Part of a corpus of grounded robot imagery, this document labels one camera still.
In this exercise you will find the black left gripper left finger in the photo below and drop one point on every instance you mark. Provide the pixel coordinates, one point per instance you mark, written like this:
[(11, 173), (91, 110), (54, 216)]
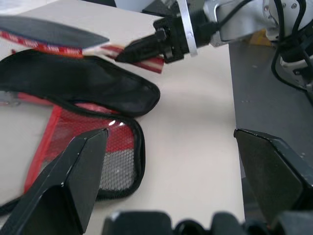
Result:
[(61, 186)]

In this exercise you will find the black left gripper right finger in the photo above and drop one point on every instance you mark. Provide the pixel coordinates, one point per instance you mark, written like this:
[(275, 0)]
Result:
[(269, 171)]

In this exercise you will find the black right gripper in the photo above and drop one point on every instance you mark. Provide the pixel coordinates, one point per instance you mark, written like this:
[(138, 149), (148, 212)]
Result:
[(174, 39)]

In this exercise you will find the black red table tennis paddle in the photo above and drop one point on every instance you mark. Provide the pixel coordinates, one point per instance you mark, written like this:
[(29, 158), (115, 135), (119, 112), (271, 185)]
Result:
[(49, 34)]

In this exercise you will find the black red paddle case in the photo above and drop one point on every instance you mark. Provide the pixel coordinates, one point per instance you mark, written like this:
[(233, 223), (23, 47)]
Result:
[(80, 83)]

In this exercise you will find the yellow object on floor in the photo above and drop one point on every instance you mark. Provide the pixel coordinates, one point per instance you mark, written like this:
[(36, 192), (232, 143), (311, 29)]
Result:
[(260, 38)]

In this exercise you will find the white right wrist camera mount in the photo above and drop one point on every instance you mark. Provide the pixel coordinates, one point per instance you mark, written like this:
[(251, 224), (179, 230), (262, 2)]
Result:
[(187, 29)]

